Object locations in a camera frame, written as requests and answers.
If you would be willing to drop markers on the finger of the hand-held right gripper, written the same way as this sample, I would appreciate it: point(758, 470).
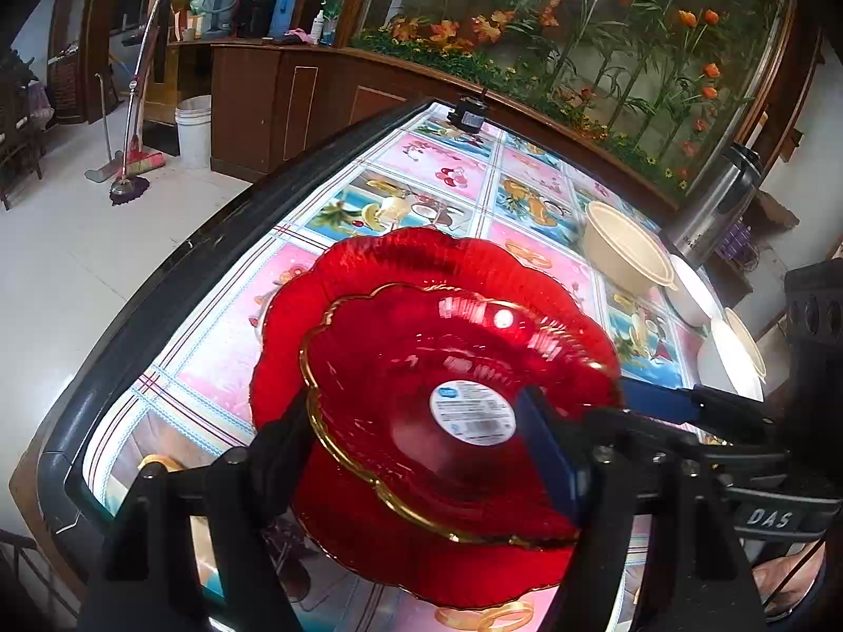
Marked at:
point(744, 457)
point(658, 400)

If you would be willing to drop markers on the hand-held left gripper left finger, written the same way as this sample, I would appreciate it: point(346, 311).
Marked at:
point(280, 447)

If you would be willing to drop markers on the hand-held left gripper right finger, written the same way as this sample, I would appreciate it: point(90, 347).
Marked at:
point(550, 461)

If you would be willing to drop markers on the large cream bowl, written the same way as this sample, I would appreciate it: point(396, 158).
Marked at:
point(625, 250)

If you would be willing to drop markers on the small gold-rimmed red glass plate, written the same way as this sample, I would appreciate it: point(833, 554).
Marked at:
point(421, 368)

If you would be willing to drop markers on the large red glass plate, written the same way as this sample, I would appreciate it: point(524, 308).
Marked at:
point(395, 257)

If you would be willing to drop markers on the person's right hand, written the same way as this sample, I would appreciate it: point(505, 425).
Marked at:
point(787, 582)

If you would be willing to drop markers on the small cream bowl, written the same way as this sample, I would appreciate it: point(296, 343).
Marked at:
point(747, 339)

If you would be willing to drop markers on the white bowl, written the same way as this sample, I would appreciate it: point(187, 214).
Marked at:
point(721, 362)
point(688, 293)

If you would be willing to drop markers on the purple basket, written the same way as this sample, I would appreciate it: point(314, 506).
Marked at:
point(736, 242)

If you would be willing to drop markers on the cardboard box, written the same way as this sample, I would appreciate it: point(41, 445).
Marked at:
point(776, 207)

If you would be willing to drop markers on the stainless steel thermos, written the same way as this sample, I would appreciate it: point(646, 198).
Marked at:
point(714, 201)

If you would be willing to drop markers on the black-edged table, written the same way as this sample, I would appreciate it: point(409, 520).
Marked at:
point(197, 237)

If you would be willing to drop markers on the dark round mop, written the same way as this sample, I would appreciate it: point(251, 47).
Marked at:
point(126, 189)

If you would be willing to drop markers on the fruit-printed tablecloth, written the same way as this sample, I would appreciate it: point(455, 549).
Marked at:
point(428, 171)

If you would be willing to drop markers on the red and green broom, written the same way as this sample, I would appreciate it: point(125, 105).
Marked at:
point(146, 161)

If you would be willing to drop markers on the white plastic bucket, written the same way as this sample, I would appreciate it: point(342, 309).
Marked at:
point(193, 131)

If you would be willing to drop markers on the small black motor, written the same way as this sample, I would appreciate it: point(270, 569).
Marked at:
point(469, 115)

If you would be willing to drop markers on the wooden counter cabinet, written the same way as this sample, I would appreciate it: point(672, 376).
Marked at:
point(290, 99)

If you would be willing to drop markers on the artificial flower display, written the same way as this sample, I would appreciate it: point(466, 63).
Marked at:
point(579, 20)

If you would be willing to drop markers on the dark wooden chair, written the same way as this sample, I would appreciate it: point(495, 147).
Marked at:
point(16, 145)

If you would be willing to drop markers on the pink cloth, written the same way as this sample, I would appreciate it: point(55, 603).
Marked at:
point(296, 34)

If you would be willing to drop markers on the white spray bottle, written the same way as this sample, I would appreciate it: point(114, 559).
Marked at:
point(317, 26)

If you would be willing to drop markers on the wicker basket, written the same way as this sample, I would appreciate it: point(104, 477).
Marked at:
point(66, 82)

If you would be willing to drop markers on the blue thermos jug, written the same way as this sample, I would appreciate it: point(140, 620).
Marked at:
point(287, 5)

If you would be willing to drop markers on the blue water jug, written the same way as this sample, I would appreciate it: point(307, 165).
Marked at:
point(218, 6)

